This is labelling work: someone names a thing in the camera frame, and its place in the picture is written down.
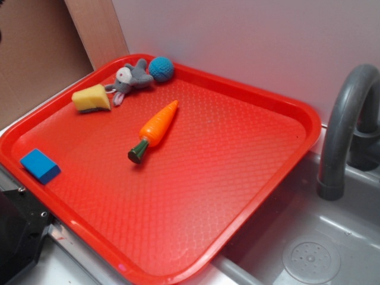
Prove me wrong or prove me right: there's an orange toy carrot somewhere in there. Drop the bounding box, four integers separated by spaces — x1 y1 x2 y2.
128 100 179 164

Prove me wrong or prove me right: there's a red plastic tray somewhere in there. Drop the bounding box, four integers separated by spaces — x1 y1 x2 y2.
1 54 321 284

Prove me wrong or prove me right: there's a blue crocheted ball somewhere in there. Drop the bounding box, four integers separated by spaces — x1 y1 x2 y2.
148 56 175 83

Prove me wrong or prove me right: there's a grey plush mouse toy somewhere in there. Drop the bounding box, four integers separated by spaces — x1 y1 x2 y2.
104 59 154 106

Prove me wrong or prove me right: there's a yellow cheese wedge toy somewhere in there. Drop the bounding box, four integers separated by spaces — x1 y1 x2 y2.
71 84 111 113

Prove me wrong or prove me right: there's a grey toy sink basin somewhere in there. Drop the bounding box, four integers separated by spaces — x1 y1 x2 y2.
207 148 380 285

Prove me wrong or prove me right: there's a blue rectangular block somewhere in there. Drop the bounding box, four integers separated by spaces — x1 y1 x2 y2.
20 148 61 185

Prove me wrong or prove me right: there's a wooden board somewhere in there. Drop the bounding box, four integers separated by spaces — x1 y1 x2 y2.
65 0 129 69

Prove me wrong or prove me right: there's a grey toy faucet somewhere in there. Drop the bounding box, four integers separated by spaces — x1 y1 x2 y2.
317 64 379 201

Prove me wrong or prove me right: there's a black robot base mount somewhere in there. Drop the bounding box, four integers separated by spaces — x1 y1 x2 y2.
1 189 52 284

